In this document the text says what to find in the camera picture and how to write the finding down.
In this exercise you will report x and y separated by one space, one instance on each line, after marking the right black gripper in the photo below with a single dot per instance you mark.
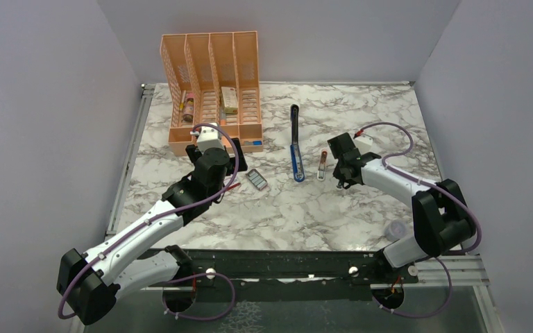
336 173

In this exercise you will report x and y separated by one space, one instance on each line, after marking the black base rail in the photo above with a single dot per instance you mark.
219 276

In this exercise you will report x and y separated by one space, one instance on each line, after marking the staple tray with staples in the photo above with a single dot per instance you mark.
257 179

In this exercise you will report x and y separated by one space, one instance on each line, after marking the clear plastic cup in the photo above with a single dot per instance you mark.
395 230

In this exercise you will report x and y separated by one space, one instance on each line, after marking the yellow box in organizer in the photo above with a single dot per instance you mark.
229 100

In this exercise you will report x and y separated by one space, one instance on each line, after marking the red staple box sleeve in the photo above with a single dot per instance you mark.
237 184

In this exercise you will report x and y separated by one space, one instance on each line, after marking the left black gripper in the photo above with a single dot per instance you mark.
241 164

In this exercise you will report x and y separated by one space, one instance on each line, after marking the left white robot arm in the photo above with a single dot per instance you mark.
91 282

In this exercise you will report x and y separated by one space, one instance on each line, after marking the pink eraser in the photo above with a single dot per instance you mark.
322 166

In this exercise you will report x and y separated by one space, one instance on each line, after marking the orange desk organizer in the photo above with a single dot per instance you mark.
202 63

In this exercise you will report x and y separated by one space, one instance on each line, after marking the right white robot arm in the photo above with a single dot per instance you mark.
441 219

